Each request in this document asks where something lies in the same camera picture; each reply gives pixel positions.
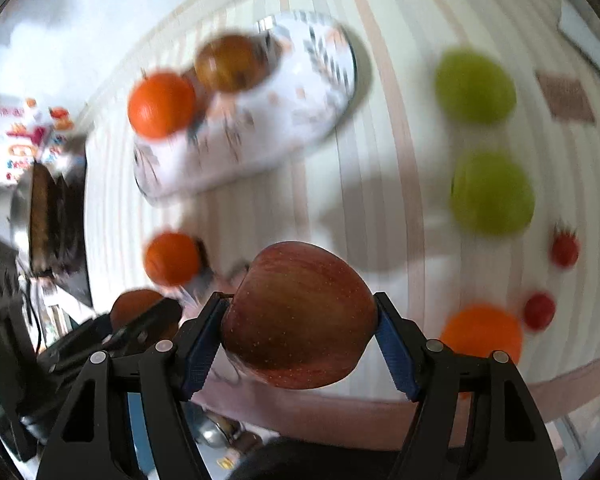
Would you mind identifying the green apple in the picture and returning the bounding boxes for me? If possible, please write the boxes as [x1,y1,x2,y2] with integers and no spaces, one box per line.
[434,47,517,126]
[449,151,536,237]

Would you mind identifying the patterned oval plate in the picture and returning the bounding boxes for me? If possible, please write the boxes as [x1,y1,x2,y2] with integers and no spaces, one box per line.
[132,10,358,200]

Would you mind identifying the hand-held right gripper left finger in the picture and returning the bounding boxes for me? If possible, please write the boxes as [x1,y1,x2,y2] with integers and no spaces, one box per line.
[35,292,233,480]

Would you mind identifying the steel wok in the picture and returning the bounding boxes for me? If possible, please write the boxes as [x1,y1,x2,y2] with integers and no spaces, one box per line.
[10,160,56,271]

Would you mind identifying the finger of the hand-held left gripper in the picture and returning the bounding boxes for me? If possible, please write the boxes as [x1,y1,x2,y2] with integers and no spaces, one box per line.
[102,297,183,356]

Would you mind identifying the black glass cooktop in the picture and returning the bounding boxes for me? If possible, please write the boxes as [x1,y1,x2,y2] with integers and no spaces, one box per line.
[30,150,93,306]

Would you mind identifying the cherry tomato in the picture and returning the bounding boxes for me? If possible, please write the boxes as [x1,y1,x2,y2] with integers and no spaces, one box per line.
[551,227,580,268]
[523,291,556,331]

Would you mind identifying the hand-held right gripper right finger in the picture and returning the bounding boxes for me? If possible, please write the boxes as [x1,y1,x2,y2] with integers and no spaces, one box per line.
[372,291,563,480]

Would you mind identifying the colourful wall stickers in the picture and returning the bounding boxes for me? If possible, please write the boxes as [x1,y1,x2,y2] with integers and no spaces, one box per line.
[0,97,76,181]

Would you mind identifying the orange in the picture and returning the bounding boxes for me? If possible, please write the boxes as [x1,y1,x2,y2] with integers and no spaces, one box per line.
[439,304,524,401]
[144,231,203,288]
[128,72,198,140]

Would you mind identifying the dark red apple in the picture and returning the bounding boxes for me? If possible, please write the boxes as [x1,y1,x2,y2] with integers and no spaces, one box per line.
[194,34,266,95]
[110,289,181,346]

